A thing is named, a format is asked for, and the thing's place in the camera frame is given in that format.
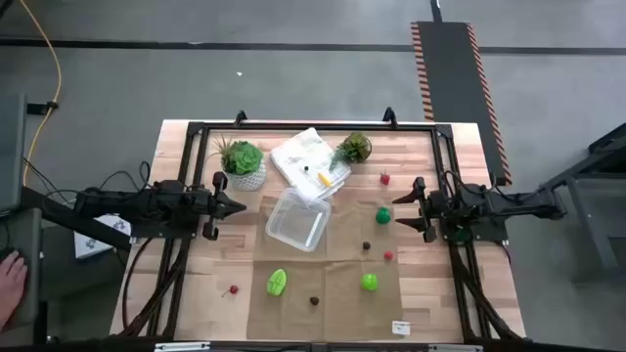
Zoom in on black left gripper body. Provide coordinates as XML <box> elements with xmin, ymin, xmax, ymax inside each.
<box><xmin>201</xmin><ymin>170</ymin><xmax>231</xmax><ymax>242</ymax></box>

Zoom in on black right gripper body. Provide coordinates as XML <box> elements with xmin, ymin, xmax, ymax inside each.
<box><xmin>413</xmin><ymin>176</ymin><xmax>449</xmax><ymax>244</ymax></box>

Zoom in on succulent in white patterned pot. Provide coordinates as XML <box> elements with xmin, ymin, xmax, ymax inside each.
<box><xmin>207</xmin><ymin>134</ymin><xmax>268</xmax><ymax>193</ymax></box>

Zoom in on white folded towel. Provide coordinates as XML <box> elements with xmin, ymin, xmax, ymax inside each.
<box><xmin>269</xmin><ymin>127</ymin><xmax>352</xmax><ymax>200</ymax></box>

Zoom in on grey monitor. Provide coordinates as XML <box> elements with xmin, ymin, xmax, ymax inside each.
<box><xmin>0</xmin><ymin>92</ymin><xmax>28</xmax><ymax>214</ymax></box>

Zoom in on person's hand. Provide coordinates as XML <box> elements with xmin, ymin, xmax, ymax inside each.
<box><xmin>0</xmin><ymin>249</ymin><xmax>29</xmax><ymax>331</ymax></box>

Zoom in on black aluminium table frame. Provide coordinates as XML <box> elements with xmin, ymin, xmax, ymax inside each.
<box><xmin>110</xmin><ymin>107</ymin><xmax>527</xmax><ymax>352</ymax></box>

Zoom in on black metal beam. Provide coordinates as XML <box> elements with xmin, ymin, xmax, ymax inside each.
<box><xmin>19</xmin><ymin>187</ymin><xmax>133</xmax><ymax>251</ymax></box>

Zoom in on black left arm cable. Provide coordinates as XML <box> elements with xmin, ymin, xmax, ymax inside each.
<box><xmin>100</xmin><ymin>159</ymin><xmax>153</xmax><ymax>193</ymax></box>

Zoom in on light green toy star fruit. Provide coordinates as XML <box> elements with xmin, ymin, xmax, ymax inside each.
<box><xmin>266</xmin><ymin>268</ymin><xmax>289</xmax><ymax>297</ymax></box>

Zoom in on small plant in dark pot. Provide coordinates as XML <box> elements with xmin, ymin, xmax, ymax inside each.
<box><xmin>329</xmin><ymin>131</ymin><xmax>373</xmax><ymax>172</ymax></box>

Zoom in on black cable bracket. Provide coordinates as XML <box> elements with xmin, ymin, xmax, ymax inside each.
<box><xmin>26</xmin><ymin>101</ymin><xmax>60</xmax><ymax>116</ymax></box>

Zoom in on yellow cable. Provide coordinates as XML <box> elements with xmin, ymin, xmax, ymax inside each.
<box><xmin>18</xmin><ymin>0</ymin><xmax>64</xmax><ymax>187</ymax></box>

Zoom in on black floor mat striped edges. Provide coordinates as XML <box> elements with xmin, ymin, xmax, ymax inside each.
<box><xmin>410</xmin><ymin>21</ymin><xmax>514</xmax><ymax>187</ymax></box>

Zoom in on silver metal bracket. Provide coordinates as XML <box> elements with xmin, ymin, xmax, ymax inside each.
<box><xmin>428</xmin><ymin>344</ymin><xmax>484</xmax><ymax>352</ymax></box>
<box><xmin>154</xmin><ymin>341</ymin><xmax>211</xmax><ymax>352</ymax></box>

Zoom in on tan cloth mat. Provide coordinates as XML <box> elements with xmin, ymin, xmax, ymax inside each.
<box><xmin>246</xmin><ymin>195</ymin><xmax>405</xmax><ymax>342</ymax></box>

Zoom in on dark grey desk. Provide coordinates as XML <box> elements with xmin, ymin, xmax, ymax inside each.
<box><xmin>0</xmin><ymin>207</ymin><xmax>43</xmax><ymax>333</ymax></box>

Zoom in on clear plastic tupperware container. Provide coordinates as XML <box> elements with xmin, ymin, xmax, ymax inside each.
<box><xmin>264</xmin><ymin>187</ymin><xmax>333</xmax><ymax>253</ymax></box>

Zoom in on white cardboard box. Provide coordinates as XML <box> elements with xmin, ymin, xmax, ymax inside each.
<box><xmin>72</xmin><ymin>213</ymin><xmax>132</xmax><ymax>260</ymax></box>

